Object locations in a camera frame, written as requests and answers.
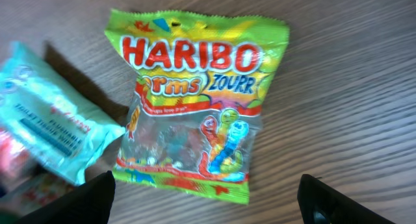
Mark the mint green wipes pack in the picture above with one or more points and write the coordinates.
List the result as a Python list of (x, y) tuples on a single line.
[(63, 130)]

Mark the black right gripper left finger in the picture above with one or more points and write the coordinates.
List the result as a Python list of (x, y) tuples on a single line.
[(89, 203)]

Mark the Haribo gummy worms bag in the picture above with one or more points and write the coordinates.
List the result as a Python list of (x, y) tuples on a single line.
[(201, 83)]

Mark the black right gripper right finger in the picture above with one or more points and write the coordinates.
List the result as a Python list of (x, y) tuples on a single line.
[(321, 204)]

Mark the red white small carton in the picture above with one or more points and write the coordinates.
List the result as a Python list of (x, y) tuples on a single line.
[(25, 185)]

